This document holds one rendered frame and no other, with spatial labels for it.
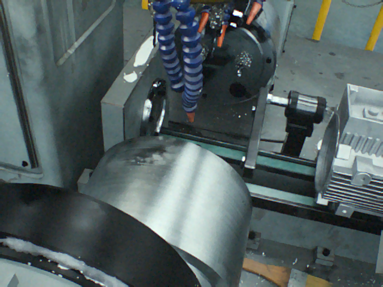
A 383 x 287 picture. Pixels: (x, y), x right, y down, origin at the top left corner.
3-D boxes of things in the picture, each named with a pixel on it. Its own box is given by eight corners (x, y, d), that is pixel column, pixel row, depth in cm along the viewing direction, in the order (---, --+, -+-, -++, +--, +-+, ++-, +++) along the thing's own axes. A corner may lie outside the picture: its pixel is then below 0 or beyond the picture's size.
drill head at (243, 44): (156, 113, 100) (160, 16, 83) (195, 35, 130) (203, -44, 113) (260, 136, 97) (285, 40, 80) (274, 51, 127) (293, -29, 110)
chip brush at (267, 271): (231, 270, 84) (231, 268, 83) (237, 251, 87) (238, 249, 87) (329, 305, 80) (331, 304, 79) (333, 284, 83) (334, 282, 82)
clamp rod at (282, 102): (263, 104, 91) (264, 97, 90) (264, 99, 93) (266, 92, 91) (299, 112, 90) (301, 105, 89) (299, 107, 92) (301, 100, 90)
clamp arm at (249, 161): (254, 96, 94) (237, 176, 75) (257, 85, 92) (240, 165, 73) (270, 100, 93) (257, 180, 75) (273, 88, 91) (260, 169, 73)
